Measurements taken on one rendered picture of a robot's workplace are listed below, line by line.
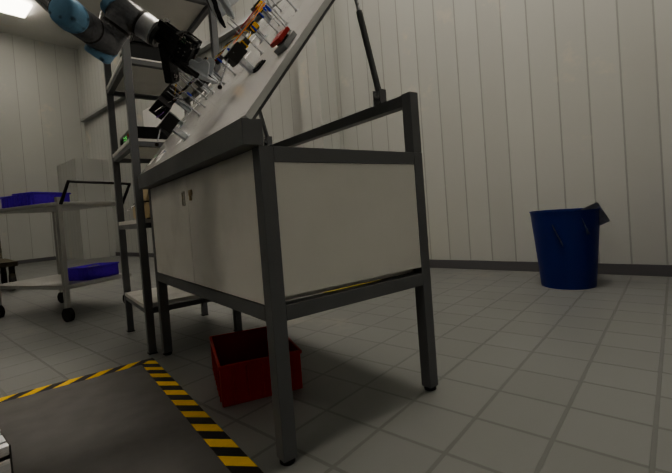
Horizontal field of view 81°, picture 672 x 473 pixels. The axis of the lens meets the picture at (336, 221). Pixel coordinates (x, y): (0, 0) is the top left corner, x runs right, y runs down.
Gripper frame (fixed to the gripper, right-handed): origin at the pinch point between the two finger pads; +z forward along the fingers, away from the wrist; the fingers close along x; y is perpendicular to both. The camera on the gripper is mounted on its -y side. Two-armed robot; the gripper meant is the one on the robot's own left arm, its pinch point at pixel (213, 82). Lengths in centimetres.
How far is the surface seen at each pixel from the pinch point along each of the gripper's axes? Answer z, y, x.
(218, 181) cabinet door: 18.1, -17.9, -16.2
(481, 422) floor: 117, -17, -44
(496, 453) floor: 114, -11, -57
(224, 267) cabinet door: 34, -35, -28
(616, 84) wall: 193, 84, 212
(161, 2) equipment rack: -73, -31, 110
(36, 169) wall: -432, -717, 588
